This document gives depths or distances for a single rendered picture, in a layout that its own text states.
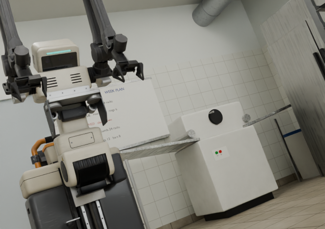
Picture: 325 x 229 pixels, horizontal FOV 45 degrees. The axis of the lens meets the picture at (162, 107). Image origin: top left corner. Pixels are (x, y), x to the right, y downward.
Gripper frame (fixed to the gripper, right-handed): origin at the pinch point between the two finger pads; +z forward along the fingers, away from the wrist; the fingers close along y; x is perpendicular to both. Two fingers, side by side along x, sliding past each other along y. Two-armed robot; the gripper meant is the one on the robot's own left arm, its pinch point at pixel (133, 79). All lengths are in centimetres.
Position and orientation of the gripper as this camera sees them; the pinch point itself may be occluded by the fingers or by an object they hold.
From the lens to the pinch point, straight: 175.7
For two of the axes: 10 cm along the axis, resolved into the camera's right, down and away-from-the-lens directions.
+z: 4.5, 7.0, -5.5
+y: 8.4, -1.3, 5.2
